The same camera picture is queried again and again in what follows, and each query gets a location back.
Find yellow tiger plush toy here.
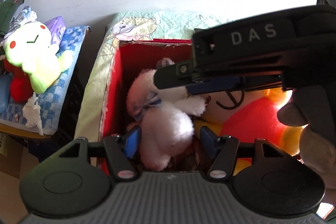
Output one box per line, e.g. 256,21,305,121
194,88,308,175

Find white plush bunny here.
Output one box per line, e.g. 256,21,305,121
126,69,206,171

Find red cardboard box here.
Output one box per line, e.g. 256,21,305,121
98,38,305,175

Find gloved right hand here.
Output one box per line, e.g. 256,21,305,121
277,86,335,205

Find cartoon bear bed sheet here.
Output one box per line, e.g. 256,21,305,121
75,11,228,141

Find blue checkered cloth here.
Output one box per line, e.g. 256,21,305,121
1,26,91,137

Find crumpled white tissue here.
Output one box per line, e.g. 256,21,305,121
22,92,44,136

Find cardboard box on floor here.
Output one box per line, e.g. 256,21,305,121
1,133,27,179

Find purple tissue pack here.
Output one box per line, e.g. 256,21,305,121
44,16,66,46

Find green frog plush toy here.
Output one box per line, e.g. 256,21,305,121
3,21,73,94

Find dark green folded clothes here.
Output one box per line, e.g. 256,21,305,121
0,0,25,37

